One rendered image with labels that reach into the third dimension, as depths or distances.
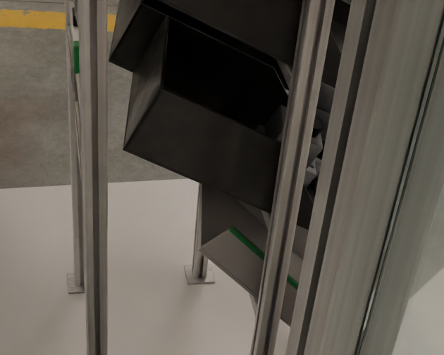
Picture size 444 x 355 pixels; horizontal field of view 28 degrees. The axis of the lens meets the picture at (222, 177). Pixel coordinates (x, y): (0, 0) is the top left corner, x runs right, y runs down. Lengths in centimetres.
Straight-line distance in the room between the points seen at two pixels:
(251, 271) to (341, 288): 62
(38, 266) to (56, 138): 172
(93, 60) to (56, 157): 226
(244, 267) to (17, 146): 216
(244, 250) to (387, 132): 64
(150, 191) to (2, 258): 27
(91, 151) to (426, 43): 51
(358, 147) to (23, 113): 292
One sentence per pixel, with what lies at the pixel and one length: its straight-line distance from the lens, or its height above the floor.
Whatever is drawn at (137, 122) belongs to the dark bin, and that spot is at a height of 133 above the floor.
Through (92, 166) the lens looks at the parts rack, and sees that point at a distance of 73.
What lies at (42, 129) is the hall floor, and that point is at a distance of 306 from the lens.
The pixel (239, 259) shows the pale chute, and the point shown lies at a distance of 87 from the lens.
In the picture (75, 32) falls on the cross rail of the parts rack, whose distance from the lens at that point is 94.
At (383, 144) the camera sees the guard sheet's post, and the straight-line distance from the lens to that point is 24.
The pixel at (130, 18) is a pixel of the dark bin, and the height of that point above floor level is 135.
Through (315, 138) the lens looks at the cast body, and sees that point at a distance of 84.
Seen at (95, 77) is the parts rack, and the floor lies 141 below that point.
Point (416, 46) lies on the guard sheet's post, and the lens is 22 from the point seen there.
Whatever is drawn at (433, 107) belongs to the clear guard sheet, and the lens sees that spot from 23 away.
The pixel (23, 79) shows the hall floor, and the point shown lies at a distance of 333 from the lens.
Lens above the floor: 178
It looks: 38 degrees down
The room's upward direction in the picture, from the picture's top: 6 degrees clockwise
